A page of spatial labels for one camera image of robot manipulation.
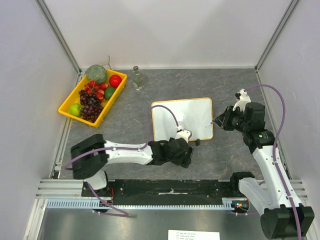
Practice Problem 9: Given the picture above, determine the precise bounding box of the green melon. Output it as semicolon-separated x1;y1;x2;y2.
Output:
85;64;108;84

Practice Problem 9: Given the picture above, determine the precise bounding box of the grey slotted cable duct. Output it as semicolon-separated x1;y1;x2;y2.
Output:
46;199;249;211

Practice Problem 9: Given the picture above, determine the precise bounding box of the clear glass bottle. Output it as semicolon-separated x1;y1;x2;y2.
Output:
132;66;144;91

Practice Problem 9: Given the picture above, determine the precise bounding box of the white paper label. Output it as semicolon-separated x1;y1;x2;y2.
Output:
168;229;220;240

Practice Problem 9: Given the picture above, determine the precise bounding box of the yellow plastic tray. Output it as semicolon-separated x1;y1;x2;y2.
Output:
58;69;128;128

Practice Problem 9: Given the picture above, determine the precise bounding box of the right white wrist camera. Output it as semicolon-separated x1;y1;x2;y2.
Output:
232;88;251;112

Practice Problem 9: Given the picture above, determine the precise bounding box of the purple grape bunch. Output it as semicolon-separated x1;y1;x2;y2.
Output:
78;90;103;123

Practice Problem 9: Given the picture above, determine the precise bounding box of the wood framed whiteboard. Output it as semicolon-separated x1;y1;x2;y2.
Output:
151;97;214;141

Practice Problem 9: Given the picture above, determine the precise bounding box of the light green apple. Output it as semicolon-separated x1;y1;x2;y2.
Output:
67;103;83;117

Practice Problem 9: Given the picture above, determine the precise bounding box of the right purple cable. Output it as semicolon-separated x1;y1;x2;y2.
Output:
236;84;305;240

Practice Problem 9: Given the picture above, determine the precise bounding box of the red apple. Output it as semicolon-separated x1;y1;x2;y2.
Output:
109;74;122;88

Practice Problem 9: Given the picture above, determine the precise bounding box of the dark green lime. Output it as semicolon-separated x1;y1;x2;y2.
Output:
104;86;116;100

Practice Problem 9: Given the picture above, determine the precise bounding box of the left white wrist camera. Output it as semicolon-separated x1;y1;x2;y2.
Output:
174;125;192;143

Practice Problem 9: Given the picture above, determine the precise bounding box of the red strawberry cluster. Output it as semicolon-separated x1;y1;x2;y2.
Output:
84;80;108;102

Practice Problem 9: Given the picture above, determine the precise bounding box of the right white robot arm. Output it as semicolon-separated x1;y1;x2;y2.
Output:
213;102;315;240

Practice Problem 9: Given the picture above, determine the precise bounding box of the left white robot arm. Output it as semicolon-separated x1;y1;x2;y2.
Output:
65;130;193;197

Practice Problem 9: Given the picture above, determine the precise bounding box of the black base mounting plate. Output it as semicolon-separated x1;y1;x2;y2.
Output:
95;179;244;200

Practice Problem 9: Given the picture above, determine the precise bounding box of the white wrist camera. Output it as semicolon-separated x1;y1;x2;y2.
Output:
232;88;251;112
174;125;192;143

